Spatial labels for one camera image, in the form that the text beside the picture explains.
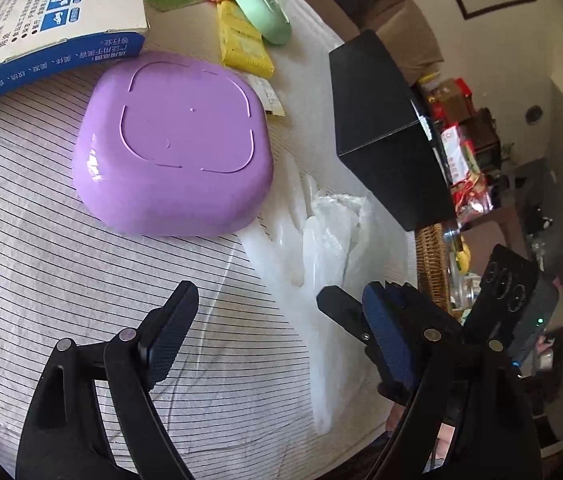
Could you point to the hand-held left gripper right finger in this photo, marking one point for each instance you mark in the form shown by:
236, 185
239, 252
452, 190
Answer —
394, 345

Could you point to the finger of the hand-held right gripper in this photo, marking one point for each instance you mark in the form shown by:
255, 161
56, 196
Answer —
344, 310

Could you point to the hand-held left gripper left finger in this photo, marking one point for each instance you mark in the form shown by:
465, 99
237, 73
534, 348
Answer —
161, 345

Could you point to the white plastic gloves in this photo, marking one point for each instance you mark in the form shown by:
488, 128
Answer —
321, 240

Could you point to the purple plastic bowl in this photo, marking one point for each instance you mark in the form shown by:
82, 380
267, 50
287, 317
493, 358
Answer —
176, 160

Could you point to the black box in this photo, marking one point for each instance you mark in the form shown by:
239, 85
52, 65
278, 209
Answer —
376, 110

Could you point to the yellow packet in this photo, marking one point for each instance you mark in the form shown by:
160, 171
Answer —
244, 50

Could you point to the wicker basket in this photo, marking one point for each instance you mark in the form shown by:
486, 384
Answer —
431, 260

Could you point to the pile of snack packets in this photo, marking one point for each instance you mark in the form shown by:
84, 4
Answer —
461, 160

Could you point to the small white sachet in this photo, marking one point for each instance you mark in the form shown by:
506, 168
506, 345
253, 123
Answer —
267, 95

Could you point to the tan sofa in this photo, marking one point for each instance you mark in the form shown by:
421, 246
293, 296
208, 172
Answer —
411, 25

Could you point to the green plastic bowl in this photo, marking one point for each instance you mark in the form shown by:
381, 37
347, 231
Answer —
261, 10

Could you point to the blue and white cardboard box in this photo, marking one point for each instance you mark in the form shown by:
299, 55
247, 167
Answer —
36, 20

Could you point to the round wall fixture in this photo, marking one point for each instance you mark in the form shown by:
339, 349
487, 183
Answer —
534, 114

